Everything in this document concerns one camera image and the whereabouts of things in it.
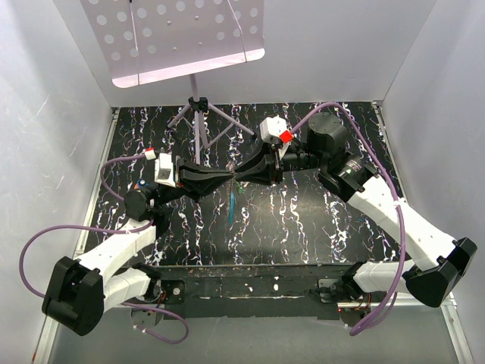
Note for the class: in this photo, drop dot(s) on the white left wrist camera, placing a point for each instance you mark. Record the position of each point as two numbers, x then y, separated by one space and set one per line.
164 167

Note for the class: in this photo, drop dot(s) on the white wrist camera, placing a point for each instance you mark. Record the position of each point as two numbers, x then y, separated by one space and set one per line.
274 130
164 167

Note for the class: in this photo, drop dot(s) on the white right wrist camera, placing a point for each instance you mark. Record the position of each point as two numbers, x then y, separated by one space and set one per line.
274 130

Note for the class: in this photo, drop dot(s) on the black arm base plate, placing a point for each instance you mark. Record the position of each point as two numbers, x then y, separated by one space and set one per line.
263 291

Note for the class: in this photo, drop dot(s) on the perforated music stand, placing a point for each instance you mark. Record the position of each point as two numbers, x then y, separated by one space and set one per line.
149 41

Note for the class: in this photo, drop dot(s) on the key with green tag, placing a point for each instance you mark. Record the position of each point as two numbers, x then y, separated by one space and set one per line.
239 187

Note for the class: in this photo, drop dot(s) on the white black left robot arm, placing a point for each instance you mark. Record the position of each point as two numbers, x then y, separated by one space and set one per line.
81 290

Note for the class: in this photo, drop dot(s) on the colourful toy block car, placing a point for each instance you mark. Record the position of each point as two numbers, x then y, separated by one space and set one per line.
142 185

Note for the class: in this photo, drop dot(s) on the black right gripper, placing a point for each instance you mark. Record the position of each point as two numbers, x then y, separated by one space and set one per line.
264 167

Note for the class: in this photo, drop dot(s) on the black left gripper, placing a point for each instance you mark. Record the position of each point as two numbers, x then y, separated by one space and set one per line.
195 181

